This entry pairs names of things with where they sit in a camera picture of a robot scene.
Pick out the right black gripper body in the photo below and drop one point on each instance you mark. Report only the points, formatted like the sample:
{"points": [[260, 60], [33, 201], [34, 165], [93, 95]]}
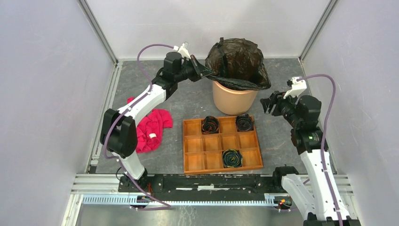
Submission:
{"points": [[285, 107]]}

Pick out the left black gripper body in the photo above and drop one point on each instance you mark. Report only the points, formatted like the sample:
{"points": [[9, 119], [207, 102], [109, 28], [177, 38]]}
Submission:
{"points": [[188, 71]]}

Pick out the black plastic trash bag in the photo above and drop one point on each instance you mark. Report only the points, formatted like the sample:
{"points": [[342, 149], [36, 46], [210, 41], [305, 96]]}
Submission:
{"points": [[237, 64]]}

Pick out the orange plastic trash bin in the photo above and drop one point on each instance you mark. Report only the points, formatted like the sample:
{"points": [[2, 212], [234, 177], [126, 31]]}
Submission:
{"points": [[232, 102]]}

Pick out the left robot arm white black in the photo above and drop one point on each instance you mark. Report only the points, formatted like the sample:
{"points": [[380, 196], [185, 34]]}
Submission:
{"points": [[118, 132]]}

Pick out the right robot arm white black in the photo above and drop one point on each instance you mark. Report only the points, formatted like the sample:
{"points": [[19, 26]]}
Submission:
{"points": [[323, 205]]}

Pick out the black dotted rolled tie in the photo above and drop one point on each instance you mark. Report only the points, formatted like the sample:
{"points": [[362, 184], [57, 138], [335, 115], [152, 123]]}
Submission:
{"points": [[244, 123]]}

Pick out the black orange rolled tie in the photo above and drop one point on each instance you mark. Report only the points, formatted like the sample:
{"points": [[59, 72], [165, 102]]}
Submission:
{"points": [[210, 125]]}

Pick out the blue yellow rolled tie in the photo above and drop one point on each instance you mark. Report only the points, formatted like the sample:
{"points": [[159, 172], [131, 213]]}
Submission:
{"points": [[232, 158]]}

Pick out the red crumpled cloth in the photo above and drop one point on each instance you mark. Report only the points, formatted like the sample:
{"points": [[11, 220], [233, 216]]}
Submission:
{"points": [[150, 130]]}

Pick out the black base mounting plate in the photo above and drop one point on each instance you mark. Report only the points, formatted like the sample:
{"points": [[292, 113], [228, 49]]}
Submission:
{"points": [[212, 194]]}

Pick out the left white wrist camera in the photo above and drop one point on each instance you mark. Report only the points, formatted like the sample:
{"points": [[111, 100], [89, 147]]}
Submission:
{"points": [[183, 50]]}

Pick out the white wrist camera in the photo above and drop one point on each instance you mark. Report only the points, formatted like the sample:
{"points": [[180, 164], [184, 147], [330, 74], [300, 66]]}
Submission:
{"points": [[298, 86], [183, 50]]}

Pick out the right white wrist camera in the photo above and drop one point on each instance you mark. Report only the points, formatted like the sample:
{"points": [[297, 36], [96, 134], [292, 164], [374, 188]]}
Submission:
{"points": [[298, 86]]}

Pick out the blue slotted cable duct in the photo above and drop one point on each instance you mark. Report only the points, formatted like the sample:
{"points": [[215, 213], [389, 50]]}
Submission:
{"points": [[112, 199]]}

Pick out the aluminium frame rail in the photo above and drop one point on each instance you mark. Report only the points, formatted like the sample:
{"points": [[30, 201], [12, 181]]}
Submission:
{"points": [[111, 183]]}

